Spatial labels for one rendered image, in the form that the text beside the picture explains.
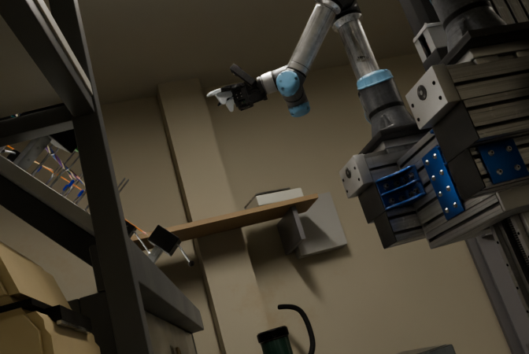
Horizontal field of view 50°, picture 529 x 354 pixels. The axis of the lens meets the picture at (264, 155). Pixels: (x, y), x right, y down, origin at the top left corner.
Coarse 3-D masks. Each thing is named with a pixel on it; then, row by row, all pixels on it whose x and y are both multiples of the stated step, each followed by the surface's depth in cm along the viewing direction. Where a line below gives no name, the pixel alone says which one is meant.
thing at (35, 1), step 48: (0, 0) 51; (0, 48) 61; (48, 48) 60; (0, 96) 70; (48, 96) 73; (96, 96) 78; (0, 144) 76; (96, 144) 74; (96, 192) 72; (96, 240) 70; (144, 336) 66
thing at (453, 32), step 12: (456, 12) 132; (468, 12) 130; (480, 12) 130; (492, 12) 130; (444, 24) 136; (456, 24) 132; (468, 24) 130; (480, 24) 127; (492, 24) 127; (504, 24) 128; (456, 36) 131
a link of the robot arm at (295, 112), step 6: (288, 102) 197; (294, 102) 196; (300, 102) 198; (306, 102) 200; (288, 108) 202; (294, 108) 199; (300, 108) 198; (306, 108) 199; (294, 114) 201; (300, 114) 202
